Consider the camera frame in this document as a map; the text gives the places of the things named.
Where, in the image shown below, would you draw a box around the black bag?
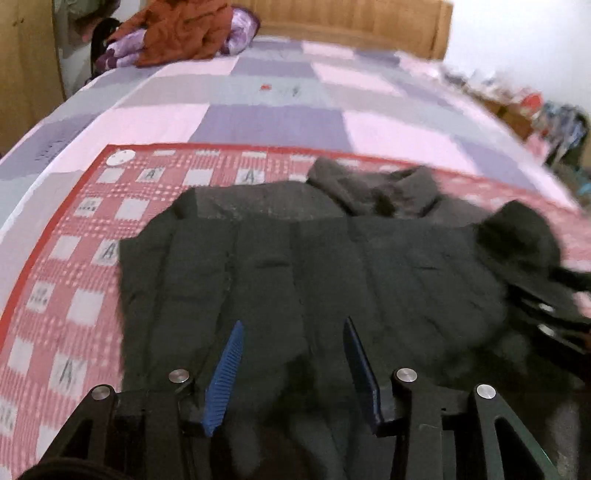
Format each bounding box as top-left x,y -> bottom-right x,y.
90,18 -> 116,77

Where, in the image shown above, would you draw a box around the wooden cabinet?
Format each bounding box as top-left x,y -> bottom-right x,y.
466,88 -> 536,139

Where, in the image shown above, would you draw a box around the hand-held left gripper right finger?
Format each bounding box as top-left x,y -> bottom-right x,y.
342,316 -> 561,480

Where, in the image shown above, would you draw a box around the blue patterned cloth pile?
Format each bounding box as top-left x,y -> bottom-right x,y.
536,102 -> 591,167

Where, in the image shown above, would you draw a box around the wooden wardrobe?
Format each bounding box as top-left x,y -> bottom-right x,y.
0,0 -> 65,155

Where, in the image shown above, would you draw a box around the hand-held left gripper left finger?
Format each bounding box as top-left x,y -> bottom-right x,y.
18,320 -> 245,480

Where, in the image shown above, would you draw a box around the patchwork bed quilt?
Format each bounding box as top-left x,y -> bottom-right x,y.
0,37 -> 583,241

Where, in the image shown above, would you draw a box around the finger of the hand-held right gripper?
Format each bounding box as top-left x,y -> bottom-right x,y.
531,320 -> 591,357
508,268 -> 591,324

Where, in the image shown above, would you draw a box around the orange padded jacket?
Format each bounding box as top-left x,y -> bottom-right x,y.
108,0 -> 234,68

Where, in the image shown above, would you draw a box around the wooden headboard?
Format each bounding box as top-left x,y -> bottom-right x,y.
235,0 -> 453,61

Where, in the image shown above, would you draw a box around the grey green hanging clothes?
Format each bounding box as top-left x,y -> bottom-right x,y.
53,0 -> 123,47

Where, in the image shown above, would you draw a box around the grey and black jacket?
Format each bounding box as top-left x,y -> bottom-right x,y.
117,157 -> 591,480

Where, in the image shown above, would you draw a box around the red checked mat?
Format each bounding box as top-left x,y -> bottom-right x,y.
0,143 -> 591,480

